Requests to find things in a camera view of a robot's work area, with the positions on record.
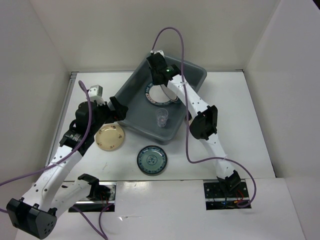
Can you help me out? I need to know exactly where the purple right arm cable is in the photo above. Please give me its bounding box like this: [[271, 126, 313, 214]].
[[151, 26, 258, 209]]

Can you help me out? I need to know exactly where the clear plastic cup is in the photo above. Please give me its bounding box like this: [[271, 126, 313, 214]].
[[155, 108, 169, 128]]

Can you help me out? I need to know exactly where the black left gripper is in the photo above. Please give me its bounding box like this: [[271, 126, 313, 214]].
[[90, 96, 128, 134]]

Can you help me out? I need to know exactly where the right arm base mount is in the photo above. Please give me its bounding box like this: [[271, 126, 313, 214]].
[[203, 180, 250, 211]]

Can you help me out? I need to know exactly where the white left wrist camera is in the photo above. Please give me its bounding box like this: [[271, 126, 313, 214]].
[[88, 85, 103, 98]]

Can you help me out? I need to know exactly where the white plate green red rim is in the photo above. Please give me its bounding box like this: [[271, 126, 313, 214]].
[[160, 84, 181, 103]]

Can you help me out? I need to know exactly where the cream plate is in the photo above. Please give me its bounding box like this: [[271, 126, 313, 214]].
[[95, 124, 125, 151]]

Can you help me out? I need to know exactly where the blue floral green plate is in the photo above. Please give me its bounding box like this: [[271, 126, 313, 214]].
[[136, 145, 168, 176]]

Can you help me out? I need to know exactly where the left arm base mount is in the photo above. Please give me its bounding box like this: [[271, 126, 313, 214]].
[[68, 181, 117, 213]]

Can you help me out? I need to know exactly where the white plate dark blue rim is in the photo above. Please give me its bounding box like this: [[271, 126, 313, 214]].
[[145, 82, 178, 106]]

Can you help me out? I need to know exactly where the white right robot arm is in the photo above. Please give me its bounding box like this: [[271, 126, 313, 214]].
[[146, 51, 241, 197]]

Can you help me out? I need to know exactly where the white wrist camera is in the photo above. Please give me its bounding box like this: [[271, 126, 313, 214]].
[[88, 85, 103, 98], [150, 50, 165, 57]]

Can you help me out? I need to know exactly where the grey plastic bin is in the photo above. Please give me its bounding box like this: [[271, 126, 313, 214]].
[[110, 51, 208, 147]]

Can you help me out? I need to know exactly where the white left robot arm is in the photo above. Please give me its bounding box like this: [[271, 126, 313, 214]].
[[6, 96, 128, 240]]

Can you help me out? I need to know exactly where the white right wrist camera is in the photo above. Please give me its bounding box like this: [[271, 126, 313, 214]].
[[150, 50, 165, 57]]

